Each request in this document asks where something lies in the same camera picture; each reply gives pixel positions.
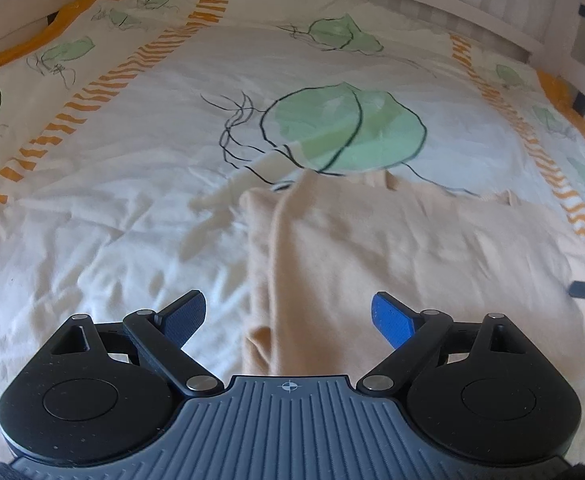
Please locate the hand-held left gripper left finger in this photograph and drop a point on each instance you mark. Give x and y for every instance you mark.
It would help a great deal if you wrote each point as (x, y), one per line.
(185, 317)

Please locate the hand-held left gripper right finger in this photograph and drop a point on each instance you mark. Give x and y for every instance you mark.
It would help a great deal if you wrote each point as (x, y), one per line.
(390, 317)

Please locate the beige small garment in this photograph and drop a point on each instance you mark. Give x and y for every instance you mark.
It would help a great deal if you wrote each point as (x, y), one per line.
(397, 260)

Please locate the white leaf-print duvet cover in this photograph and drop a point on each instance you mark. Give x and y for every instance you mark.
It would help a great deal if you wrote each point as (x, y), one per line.
(137, 175)

